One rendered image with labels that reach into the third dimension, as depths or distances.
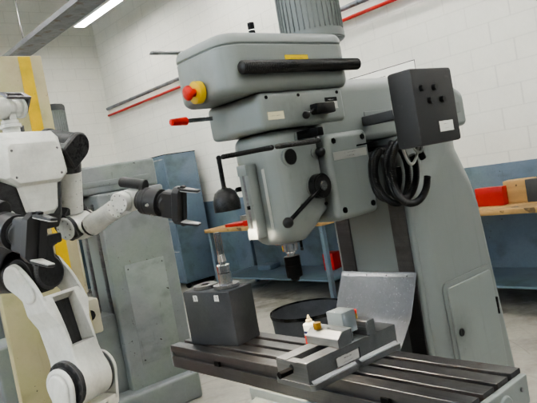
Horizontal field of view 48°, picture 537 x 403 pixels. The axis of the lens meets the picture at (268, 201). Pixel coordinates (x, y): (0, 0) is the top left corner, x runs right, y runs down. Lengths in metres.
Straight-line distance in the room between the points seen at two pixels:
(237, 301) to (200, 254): 7.14
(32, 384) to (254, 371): 1.60
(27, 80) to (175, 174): 5.89
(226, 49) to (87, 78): 10.17
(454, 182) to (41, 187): 1.32
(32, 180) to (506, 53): 4.84
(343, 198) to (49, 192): 0.89
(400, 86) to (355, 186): 0.33
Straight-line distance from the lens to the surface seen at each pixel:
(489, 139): 6.14
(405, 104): 1.70
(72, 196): 2.16
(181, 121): 1.71
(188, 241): 9.08
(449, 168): 2.11
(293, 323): 3.67
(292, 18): 1.92
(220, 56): 1.59
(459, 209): 2.15
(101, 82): 11.82
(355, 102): 1.90
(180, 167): 9.10
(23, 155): 1.90
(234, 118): 1.70
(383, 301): 2.03
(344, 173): 1.80
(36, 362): 3.27
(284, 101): 1.67
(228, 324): 2.07
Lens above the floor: 1.53
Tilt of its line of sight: 3 degrees down
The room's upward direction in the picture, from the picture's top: 10 degrees counter-clockwise
